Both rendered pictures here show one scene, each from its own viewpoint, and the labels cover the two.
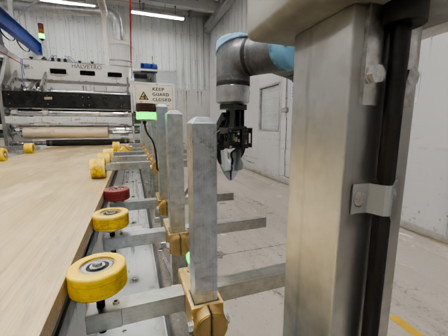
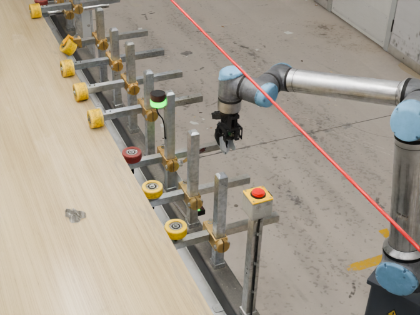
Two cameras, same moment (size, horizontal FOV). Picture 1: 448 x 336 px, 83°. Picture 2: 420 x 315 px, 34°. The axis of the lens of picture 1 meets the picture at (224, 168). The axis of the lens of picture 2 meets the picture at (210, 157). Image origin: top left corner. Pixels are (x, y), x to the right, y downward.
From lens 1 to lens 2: 2.05 m
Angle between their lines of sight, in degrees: 26
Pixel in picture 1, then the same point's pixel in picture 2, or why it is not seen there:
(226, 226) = not seen: hidden behind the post
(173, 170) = (193, 164)
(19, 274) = (145, 230)
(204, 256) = (220, 222)
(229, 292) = (228, 232)
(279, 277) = not seen: hidden behind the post
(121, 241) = (159, 202)
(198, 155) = (220, 189)
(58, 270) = (160, 228)
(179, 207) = (195, 182)
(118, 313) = (184, 242)
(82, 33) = not seen: outside the picture
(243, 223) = (233, 183)
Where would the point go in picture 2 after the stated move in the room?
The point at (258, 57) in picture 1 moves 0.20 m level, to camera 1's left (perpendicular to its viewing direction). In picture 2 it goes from (248, 99) to (192, 99)
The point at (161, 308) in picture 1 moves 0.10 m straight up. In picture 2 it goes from (199, 240) to (200, 219)
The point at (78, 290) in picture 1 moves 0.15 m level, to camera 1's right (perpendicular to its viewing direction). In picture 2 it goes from (174, 235) to (216, 235)
